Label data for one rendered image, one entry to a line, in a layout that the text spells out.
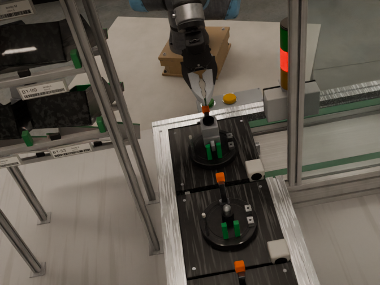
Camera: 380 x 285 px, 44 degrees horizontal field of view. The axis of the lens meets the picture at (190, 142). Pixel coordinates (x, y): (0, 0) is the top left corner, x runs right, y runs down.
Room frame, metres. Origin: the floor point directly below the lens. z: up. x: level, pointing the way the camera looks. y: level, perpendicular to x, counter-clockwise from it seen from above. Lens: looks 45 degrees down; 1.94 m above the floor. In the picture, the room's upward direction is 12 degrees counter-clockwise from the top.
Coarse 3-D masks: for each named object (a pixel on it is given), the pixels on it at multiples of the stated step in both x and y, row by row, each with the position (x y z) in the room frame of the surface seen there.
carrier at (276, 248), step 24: (216, 192) 0.77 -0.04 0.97; (240, 192) 0.76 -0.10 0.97; (264, 192) 0.74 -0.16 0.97; (192, 216) 0.71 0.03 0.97; (216, 216) 0.69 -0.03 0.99; (240, 216) 0.67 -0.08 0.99; (264, 216) 0.67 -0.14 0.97; (192, 240) 0.64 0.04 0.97; (216, 240) 0.62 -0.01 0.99; (240, 240) 0.60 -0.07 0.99; (264, 240) 0.60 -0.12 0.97; (192, 264) 0.58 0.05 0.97; (216, 264) 0.57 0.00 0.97; (264, 264) 0.55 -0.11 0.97
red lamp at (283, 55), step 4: (280, 48) 0.80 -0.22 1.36; (280, 52) 0.80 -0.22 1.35; (284, 52) 0.79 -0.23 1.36; (280, 56) 0.80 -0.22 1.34; (284, 56) 0.78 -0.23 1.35; (280, 60) 0.80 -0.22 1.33; (284, 60) 0.78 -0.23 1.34; (280, 64) 0.80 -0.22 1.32; (284, 64) 0.78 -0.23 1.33; (284, 68) 0.78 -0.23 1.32
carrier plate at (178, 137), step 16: (192, 128) 1.03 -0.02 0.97; (224, 128) 1.00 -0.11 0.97; (240, 128) 0.99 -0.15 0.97; (176, 144) 0.98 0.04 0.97; (240, 144) 0.93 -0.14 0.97; (176, 160) 0.91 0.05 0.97; (240, 160) 0.87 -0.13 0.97; (176, 176) 0.85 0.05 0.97; (192, 176) 0.84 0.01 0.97; (208, 176) 0.83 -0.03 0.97; (224, 176) 0.82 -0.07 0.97; (240, 176) 0.81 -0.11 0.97; (176, 192) 0.80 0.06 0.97; (192, 192) 0.80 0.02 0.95
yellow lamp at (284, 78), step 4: (280, 68) 0.80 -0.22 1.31; (280, 72) 0.80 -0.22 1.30; (284, 72) 0.78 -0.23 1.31; (280, 76) 0.80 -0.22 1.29; (284, 76) 0.78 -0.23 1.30; (280, 80) 0.80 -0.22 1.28; (284, 80) 0.78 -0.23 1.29; (280, 84) 0.80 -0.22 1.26; (284, 84) 0.78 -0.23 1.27; (284, 88) 0.78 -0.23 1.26
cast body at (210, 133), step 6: (204, 120) 0.92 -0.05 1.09; (210, 120) 0.91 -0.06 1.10; (216, 120) 0.92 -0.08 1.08; (204, 126) 0.91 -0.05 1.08; (210, 126) 0.90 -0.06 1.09; (216, 126) 0.90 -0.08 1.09; (204, 132) 0.89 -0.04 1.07; (210, 132) 0.89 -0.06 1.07; (216, 132) 0.89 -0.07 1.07; (204, 138) 0.89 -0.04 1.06; (210, 138) 0.89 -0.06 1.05; (216, 138) 0.89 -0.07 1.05; (204, 144) 0.89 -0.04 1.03; (210, 144) 0.89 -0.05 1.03
